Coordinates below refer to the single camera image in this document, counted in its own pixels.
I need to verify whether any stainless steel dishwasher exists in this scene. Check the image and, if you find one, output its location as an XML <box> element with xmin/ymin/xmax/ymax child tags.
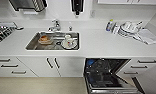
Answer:
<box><xmin>82</xmin><ymin>57</ymin><xmax>146</xmax><ymax>94</ymax></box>

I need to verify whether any white plate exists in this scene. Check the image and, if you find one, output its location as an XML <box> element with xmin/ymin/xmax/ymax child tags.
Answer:
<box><xmin>61</xmin><ymin>39</ymin><xmax>79</xmax><ymax>50</ymax></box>

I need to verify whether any white mug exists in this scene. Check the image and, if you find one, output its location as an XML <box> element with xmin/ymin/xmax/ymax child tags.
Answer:
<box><xmin>64</xmin><ymin>34</ymin><xmax>76</xmax><ymax>44</ymax></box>
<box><xmin>122</xmin><ymin>21</ymin><xmax>134</xmax><ymax>31</ymax></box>

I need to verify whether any small chrome counter button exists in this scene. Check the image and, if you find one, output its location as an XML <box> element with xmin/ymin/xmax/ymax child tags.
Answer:
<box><xmin>68</xmin><ymin>25</ymin><xmax>73</xmax><ymax>32</ymax></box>

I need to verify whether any chrome faucet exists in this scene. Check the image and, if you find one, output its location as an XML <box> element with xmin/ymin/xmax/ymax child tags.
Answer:
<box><xmin>47</xmin><ymin>18</ymin><xmax>62</xmax><ymax>33</ymax></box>

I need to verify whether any bowl with orange food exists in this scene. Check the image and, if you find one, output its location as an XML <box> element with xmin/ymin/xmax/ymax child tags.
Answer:
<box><xmin>37</xmin><ymin>34</ymin><xmax>53</xmax><ymax>46</ymax></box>

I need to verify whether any dish soap bottle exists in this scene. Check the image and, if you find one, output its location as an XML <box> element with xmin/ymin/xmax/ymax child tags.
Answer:
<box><xmin>105</xmin><ymin>18</ymin><xmax>114</xmax><ymax>33</ymax></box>

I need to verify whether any black soap dispenser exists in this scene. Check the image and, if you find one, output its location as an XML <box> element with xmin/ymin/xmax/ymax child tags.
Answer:
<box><xmin>71</xmin><ymin>0</ymin><xmax>85</xmax><ymax>16</ymax></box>

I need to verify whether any small white cup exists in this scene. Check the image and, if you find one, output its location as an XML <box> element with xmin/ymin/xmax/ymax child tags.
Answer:
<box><xmin>112</xmin><ymin>22</ymin><xmax>120</xmax><ymax>35</ymax></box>

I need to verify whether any white base cabinet with doors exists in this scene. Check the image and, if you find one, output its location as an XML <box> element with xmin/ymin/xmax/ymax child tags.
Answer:
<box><xmin>0</xmin><ymin>55</ymin><xmax>87</xmax><ymax>79</ymax></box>

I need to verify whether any steel kitchen sink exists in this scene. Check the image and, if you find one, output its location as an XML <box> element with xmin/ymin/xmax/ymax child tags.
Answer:
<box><xmin>25</xmin><ymin>31</ymin><xmax>81</xmax><ymax>52</ymax></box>

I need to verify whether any white drawer cabinet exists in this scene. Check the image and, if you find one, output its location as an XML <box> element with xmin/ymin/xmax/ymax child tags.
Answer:
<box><xmin>122</xmin><ymin>58</ymin><xmax>156</xmax><ymax>78</ymax></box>

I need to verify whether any steel paper towel dispenser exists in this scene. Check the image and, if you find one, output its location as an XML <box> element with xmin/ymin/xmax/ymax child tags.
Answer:
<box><xmin>8</xmin><ymin>0</ymin><xmax>49</xmax><ymax>13</ymax></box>

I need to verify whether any white plastic container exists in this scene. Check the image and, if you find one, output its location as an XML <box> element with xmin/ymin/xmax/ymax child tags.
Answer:
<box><xmin>0</xmin><ymin>21</ymin><xmax>25</xmax><ymax>31</ymax></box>

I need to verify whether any white wall outlet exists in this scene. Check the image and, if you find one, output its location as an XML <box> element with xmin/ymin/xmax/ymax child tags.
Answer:
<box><xmin>89</xmin><ymin>9</ymin><xmax>96</xmax><ymax>18</ymax></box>

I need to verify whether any white utensil handle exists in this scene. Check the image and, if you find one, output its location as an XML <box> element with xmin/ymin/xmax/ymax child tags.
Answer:
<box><xmin>135</xmin><ymin>20</ymin><xmax>144</xmax><ymax>29</ymax></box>

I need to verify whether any white wall cabinet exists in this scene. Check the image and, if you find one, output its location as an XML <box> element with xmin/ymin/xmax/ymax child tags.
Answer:
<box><xmin>97</xmin><ymin>0</ymin><xmax>156</xmax><ymax>5</ymax></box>

